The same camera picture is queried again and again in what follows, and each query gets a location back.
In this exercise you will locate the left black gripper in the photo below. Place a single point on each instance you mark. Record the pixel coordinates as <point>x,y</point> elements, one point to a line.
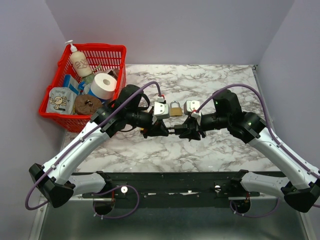
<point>158,129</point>

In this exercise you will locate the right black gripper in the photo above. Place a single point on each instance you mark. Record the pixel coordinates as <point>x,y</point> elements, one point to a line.
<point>192,132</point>

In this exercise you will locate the black padlock with keys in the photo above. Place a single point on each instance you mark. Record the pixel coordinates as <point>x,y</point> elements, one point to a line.
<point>177,129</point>

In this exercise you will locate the large brass padlock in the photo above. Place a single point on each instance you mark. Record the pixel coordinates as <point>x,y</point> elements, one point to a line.
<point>175,109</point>

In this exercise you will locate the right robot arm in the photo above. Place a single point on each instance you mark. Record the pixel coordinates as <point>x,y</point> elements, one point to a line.
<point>300,185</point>

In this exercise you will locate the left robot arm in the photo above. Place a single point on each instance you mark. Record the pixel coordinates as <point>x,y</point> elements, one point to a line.
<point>55,178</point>

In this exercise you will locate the brown round item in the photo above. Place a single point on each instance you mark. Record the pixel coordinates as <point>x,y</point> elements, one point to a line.
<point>86,104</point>

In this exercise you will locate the red plastic basket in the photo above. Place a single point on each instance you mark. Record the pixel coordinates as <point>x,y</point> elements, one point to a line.
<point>108,56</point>

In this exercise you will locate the grey cartoon pouch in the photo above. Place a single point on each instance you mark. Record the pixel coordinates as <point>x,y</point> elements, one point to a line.
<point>61,101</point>

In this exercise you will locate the cream pump lotion bottle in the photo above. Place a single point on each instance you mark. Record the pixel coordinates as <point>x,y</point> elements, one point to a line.
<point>79,61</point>

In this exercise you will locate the blue white package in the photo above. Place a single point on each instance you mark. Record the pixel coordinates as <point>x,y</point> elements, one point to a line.
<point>70,83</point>

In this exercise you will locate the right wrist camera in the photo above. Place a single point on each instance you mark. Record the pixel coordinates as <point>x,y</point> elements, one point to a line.
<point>191,108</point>

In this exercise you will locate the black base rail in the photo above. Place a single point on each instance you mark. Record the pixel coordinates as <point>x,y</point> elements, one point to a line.
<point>173,189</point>

